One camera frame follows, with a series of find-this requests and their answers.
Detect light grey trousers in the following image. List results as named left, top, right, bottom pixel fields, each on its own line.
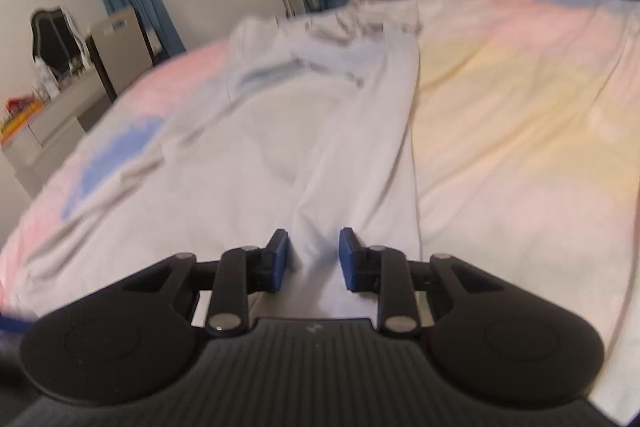
left=11, top=12, right=420, bottom=317

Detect pastel tie-dye bed sheet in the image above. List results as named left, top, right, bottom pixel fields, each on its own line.
left=1, top=0, right=639, bottom=423

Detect white dressing table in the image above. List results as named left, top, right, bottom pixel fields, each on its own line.
left=2, top=72, right=111, bottom=198

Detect beige chair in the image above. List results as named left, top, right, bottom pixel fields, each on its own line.
left=86, top=6, right=154, bottom=102

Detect white lotion bottle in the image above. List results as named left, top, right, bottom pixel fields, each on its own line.
left=34, top=56, right=61, bottom=100

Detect colourful snack packets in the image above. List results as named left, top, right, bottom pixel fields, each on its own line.
left=1, top=95, right=43, bottom=144

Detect black framed vanity mirror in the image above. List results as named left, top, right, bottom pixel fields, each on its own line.
left=30, top=8, right=90, bottom=80

